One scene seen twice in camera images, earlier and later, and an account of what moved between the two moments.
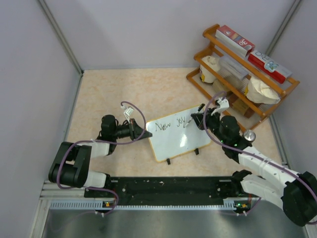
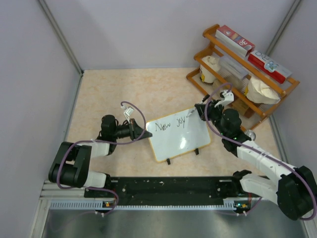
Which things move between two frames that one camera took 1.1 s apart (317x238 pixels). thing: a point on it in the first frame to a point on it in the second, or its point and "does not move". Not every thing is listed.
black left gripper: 135,131 does not move
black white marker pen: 201,107 to 195,109
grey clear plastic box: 233,72 does not move
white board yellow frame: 170,139 does not move
